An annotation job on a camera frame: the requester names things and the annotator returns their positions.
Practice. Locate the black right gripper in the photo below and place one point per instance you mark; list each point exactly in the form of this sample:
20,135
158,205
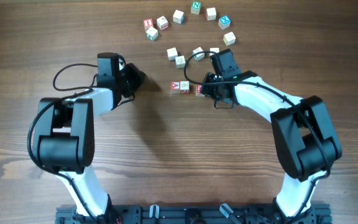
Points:
205,89

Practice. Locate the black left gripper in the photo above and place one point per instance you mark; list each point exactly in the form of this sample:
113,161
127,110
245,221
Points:
138,76

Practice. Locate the red M letter block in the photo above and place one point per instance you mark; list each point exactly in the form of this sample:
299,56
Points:
198,91

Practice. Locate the green B letter block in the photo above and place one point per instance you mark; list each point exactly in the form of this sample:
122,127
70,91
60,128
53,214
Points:
198,53

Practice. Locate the red Q picture block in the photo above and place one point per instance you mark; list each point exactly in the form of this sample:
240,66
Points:
184,87

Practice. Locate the red-sided Z block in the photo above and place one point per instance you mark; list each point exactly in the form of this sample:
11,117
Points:
213,51

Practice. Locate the red A letter block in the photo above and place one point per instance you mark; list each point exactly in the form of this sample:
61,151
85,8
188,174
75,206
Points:
175,87

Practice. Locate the blue E letter block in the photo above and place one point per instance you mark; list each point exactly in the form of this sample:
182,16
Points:
180,61

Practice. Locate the green E W block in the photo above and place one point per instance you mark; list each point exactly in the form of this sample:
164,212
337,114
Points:
172,53

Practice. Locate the green N letter block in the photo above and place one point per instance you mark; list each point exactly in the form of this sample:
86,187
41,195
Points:
195,7

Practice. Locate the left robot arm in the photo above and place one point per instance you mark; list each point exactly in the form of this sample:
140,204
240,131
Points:
61,138

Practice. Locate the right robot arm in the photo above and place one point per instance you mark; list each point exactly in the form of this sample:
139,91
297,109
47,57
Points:
305,139

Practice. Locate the yellow-sided picture block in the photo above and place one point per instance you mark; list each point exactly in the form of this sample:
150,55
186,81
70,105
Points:
229,38

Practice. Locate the green J letter block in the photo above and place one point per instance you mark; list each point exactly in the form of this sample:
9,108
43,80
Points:
152,33

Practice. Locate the red I letter block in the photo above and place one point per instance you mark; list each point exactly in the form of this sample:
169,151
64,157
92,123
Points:
148,23

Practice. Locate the blue X letter block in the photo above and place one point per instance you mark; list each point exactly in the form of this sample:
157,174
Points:
224,22

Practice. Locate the red 6 number block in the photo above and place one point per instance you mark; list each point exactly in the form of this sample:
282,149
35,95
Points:
162,23

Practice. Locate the red-sided plain top block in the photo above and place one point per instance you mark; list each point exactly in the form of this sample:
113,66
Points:
211,13

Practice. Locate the plain blue-sided block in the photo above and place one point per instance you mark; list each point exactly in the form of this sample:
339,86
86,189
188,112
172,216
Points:
178,16

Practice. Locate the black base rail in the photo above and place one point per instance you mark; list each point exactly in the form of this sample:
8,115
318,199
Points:
252,213

